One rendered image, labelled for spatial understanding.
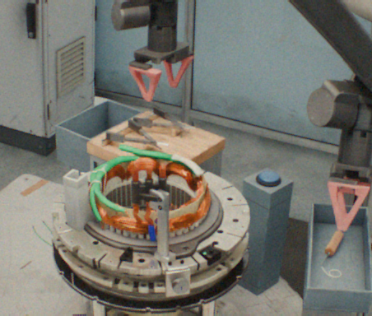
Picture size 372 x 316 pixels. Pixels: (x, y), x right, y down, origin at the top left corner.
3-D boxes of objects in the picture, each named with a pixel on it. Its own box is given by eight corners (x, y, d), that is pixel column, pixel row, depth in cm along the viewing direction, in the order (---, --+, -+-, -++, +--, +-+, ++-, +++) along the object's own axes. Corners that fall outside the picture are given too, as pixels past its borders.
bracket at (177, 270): (162, 290, 103) (162, 262, 100) (186, 285, 104) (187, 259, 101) (166, 297, 101) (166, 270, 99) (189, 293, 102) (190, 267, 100)
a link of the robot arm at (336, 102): (409, 85, 101) (377, 55, 106) (365, 74, 94) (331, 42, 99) (374, 146, 106) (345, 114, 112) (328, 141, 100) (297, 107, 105)
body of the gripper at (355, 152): (330, 175, 104) (336, 127, 103) (336, 170, 114) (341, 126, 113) (369, 181, 102) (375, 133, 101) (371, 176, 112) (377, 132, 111)
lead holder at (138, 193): (129, 202, 97) (129, 181, 95) (146, 190, 100) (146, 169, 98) (152, 211, 95) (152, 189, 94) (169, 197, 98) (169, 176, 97)
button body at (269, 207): (257, 296, 143) (270, 193, 131) (233, 281, 147) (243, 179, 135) (278, 281, 147) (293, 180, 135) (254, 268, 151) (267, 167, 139)
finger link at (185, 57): (144, 90, 142) (146, 48, 138) (165, 80, 147) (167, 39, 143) (172, 99, 139) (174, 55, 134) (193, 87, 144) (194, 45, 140)
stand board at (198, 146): (86, 152, 140) (86, 141, 139) (147, 120, 154) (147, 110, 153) (165, 186, 130) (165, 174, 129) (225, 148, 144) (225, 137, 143)
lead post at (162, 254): (167, 265, 100) (168, 197, 95) (154, 258, 102) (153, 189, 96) (175, 260, 102) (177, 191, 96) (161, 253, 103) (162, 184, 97)
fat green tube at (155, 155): (117, 155, 119) (117, 145, 118) (130, 146, 122) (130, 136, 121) (192, 180, 113) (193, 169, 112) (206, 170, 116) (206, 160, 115)
